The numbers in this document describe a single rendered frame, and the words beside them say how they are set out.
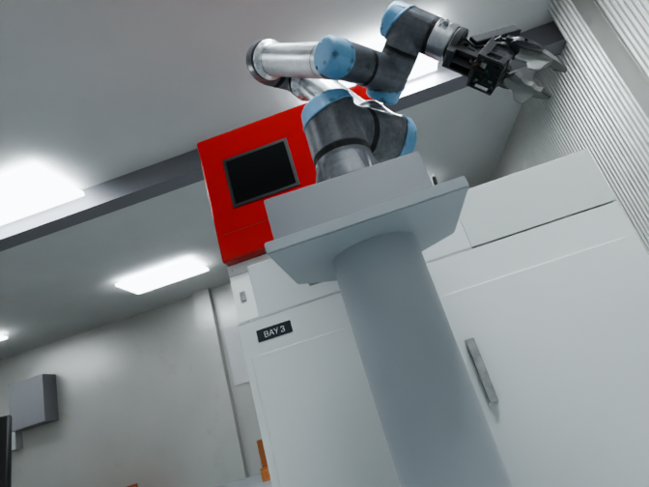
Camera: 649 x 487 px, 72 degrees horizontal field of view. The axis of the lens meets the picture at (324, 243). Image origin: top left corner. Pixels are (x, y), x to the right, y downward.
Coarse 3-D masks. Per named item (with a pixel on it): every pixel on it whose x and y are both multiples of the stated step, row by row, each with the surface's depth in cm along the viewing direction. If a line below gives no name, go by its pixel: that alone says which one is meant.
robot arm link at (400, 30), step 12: (384, 12) 91; (396, 12) 89; (408, 12) 89; (420, 12) 89; (384, 24) 91; (396, 24) 90; (408, 24) 89; (420, 24) 88; (432, 24) 87; (384, 36) 93; (396, 36) 91; (408, 36) 90; (420, 36) 89; (408, 48) 91; (420, 48) 90
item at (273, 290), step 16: (448, 240) 110; (464, 240) 109; (432, 256) 109; (256, 272) 116; (272, 272) 115; (256, 288) 115; (272, 288) 114; (288, 288) 113; (304, 288) 112; (320, 288) 112; (336, 288) 111; (256, 304) 114; (272, 304) 113; (288, 304) 112
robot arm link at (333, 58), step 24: (264, 48) 109; (288, 48) 100; (312, 48) 93; (336, 48) 84; (360, 48) 87; (264, 72) 112; (288, 72) 103; (312, 72) 95; (336, 72) 86; (360, 72) 88
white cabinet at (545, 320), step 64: (512, 256) 106; (576, 256) 103; (640, 256) 100; (256, 320) 112; (320, 320) 109; (448, 320) 104; (512, 320) 101; (576, 320) 99; (640, 320) 96; (256, 384) 107; (320, 384) 104; (512, 384) 97; (576, 384) 95; (640, 384) 93; (320, 448) 100; (384, 448) 98; (512, 448) 93; (576, 448) 91; (640, 448) 89
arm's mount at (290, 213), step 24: (384, 168) 75; (408, 168) 74; (288, 192) 76; (312, 192) 76; (336, 192) 75; (360, 192) 74; (384, 192) 73; (408, 192) 73; (288, 216) 75; (312, 216) 74; (336, 216) 74
